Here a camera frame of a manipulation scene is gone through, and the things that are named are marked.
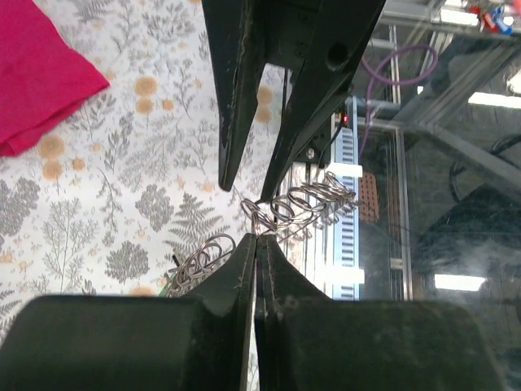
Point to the magenta folded cloth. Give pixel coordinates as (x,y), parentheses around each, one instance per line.
(43,80)

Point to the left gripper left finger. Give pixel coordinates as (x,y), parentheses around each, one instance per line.
(199,341)

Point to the green key tag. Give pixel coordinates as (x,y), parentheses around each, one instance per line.
(164,291)

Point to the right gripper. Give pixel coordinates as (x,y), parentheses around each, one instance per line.
(324,39)

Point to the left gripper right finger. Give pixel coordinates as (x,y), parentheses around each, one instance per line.
(307,341)

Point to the metal ring key organizer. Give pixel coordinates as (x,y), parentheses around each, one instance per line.
(296,211)

